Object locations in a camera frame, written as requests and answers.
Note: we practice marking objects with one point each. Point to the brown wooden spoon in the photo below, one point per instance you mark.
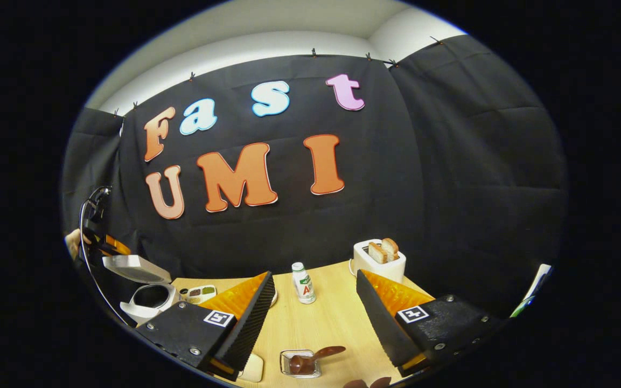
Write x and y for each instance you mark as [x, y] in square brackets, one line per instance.
[318, 357]

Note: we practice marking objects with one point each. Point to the white rice cooker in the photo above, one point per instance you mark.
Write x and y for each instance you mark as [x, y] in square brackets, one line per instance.
[138, 310]

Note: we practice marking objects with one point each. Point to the white printed board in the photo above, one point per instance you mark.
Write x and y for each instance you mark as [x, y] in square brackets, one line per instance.
[534, 291]

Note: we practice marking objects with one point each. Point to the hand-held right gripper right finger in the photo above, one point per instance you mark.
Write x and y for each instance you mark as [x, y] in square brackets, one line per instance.
[380, 326]

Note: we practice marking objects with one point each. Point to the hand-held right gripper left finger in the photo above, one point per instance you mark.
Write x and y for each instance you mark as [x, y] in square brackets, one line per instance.
[248, 328]

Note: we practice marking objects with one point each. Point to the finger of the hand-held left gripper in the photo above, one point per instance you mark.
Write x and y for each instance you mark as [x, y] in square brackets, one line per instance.
[116, 247]

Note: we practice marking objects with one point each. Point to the toasted bread slice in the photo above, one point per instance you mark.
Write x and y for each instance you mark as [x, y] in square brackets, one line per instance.
[377, 253]
[392, 248]

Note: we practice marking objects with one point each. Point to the black backdrop cloth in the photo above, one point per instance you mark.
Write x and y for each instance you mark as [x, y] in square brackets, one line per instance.
[450, 188]

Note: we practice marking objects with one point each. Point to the white toaster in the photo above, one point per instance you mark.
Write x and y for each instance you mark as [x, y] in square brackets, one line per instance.
[380, 272]

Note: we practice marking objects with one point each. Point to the white seasoning dish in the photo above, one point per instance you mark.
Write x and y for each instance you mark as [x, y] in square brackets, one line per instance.
[198, 293]

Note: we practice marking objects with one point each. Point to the white drink bottle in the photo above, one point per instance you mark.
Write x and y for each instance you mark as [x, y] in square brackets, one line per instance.
[304, 285]

